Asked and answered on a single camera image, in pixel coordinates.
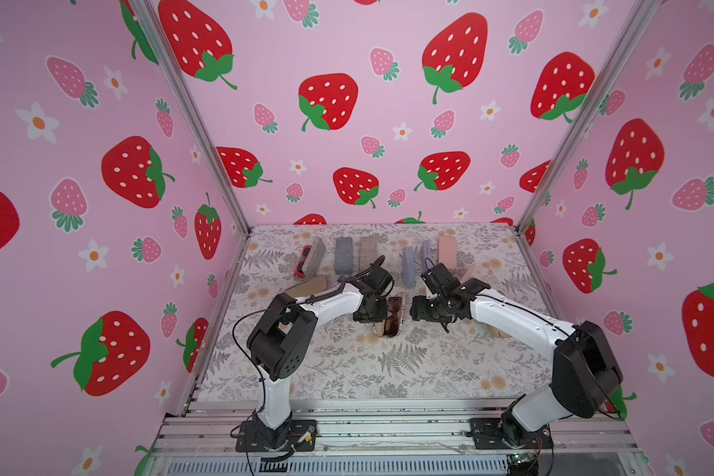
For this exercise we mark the aluminium rail frame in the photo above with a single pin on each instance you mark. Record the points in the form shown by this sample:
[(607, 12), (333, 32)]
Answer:
[(385, 437)]

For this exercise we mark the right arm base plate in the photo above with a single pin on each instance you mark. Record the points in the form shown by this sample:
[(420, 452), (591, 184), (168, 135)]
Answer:
[(493, 434)]

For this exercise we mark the electronics board with cables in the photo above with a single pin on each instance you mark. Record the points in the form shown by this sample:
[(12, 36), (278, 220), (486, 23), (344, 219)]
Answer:
[(522, 464)]

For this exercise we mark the grey case with red glasses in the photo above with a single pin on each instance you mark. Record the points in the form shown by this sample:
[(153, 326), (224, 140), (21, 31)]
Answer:
[(310, 260)]

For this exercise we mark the pink case round glasses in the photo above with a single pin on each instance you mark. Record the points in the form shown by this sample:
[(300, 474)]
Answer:
[(447, 251)]

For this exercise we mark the light blue case white glasses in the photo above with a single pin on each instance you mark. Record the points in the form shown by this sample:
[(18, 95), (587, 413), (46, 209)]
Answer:
[(409, 267)]

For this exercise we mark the grey case tan interior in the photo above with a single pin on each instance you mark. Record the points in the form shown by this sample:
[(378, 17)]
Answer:
[(426, 255)]

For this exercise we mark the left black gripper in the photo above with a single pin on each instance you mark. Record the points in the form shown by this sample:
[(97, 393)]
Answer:
[(382, 316)]

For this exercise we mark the grey case mint interior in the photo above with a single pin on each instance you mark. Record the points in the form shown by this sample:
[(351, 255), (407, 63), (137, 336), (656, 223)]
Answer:
[(368, 252)]

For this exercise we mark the blue-grey case purple glasses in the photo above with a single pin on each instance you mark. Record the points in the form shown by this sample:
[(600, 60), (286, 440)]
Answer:
[(343, 259)]

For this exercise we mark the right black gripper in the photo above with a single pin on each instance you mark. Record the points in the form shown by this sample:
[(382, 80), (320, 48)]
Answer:
[(426, 307)]

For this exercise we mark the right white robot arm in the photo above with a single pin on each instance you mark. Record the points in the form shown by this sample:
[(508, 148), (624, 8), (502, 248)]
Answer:
[(584, 369)]

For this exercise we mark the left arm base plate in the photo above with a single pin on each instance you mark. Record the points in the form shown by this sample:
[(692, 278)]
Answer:
[(291, 437)]

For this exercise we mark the floral table mat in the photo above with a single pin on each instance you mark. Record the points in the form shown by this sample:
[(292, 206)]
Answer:
[(351, 360)]

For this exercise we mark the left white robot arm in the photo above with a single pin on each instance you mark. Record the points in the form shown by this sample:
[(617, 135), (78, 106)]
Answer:
[(278, 343)]

